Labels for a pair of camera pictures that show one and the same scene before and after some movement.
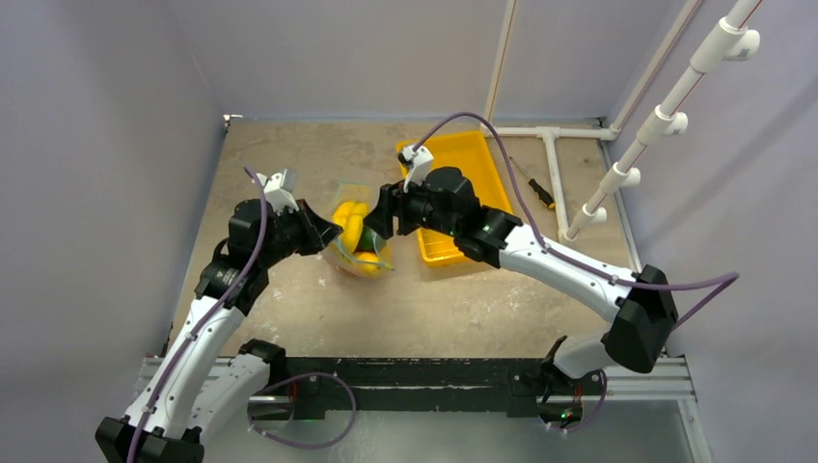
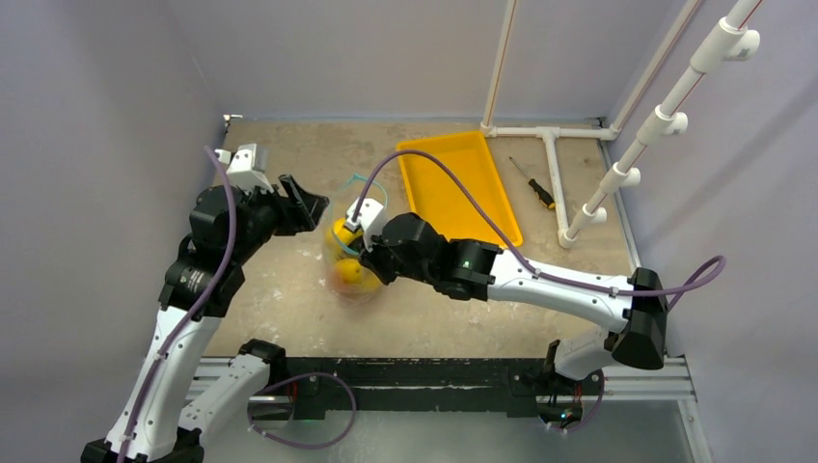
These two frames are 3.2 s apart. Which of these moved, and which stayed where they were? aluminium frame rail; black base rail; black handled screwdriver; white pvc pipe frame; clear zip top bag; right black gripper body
Moved: clear zip top bag; right black gripper body
Stayed: aluminium frame rail; black handled screwdriver; black base rail; white pvc pipe frame
